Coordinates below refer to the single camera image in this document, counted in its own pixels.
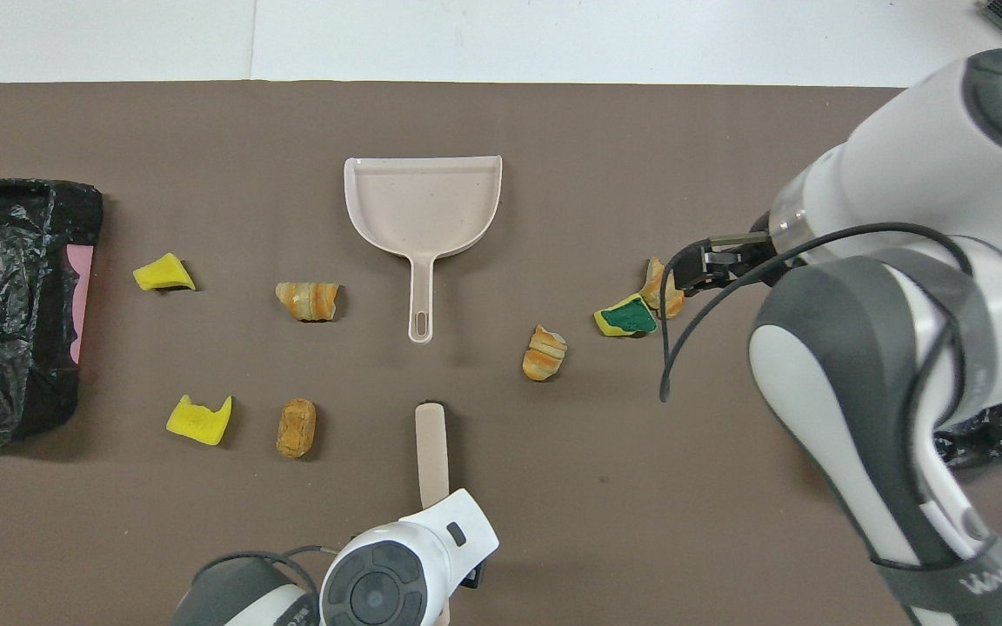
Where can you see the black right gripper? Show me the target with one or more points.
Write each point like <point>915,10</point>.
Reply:
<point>740,261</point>

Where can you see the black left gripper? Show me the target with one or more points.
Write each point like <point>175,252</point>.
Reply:
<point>478,576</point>

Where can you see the toy croissant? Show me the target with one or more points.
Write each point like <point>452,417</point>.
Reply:
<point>664,300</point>
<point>543,355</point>
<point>305,300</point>

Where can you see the green and yellow sponge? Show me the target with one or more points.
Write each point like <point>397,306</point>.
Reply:
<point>627,317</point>

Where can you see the beige brush black bristles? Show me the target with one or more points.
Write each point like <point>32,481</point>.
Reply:
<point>431,452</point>

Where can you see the brown bread roll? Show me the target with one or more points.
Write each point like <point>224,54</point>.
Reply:
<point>296,428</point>

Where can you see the beige plastic dustpan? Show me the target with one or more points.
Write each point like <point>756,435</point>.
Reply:
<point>423,209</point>

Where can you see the notched yellow sponge piece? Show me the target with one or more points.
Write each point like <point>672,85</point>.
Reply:
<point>197,423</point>

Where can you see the yellow sponge wedge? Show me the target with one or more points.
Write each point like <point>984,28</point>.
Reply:
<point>162,274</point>

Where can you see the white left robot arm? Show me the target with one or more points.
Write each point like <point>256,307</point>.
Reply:
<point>379,582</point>

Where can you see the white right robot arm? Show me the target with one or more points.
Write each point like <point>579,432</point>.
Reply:
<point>901,174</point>

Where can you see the pink plastic bin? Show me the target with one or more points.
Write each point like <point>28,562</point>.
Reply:
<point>81,287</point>

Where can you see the brown table mat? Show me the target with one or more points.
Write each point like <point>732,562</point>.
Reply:
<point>640,156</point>

